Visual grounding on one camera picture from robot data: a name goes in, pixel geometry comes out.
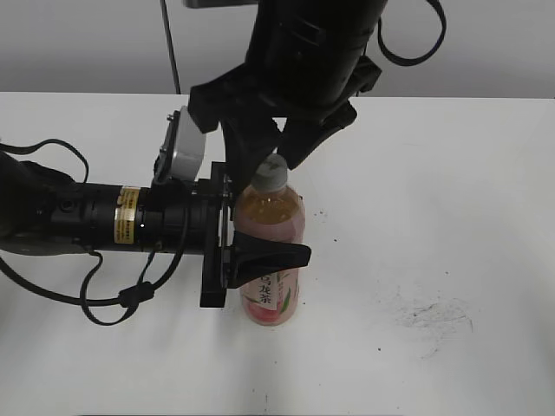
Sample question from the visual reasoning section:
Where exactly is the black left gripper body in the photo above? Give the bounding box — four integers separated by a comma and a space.
190, 162, 232, 309

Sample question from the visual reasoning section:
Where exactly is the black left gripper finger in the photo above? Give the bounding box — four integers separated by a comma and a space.
225, 231, 311, 289

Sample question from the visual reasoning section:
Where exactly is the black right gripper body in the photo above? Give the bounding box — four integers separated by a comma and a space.
188, 60, 382, 133

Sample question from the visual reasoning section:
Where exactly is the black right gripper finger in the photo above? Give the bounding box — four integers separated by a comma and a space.
221, 116, 282, 195
277, 101, 357, 169

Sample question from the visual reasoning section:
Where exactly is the white bottle cap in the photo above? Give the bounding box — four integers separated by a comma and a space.
251, 153, 288, 193

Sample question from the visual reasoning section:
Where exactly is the peach oolong tea bottle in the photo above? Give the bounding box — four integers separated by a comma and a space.
232, 184, 307, 328

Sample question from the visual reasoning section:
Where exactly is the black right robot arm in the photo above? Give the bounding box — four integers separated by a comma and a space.
188, 1, 386, 194

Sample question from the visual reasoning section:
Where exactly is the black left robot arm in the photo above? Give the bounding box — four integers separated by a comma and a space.
1, 154, 311, 308

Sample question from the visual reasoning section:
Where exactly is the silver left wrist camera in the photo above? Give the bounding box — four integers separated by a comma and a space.
153, 106, 206, 185

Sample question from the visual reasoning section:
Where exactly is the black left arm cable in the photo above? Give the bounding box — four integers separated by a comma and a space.
0, 138, 190, 327

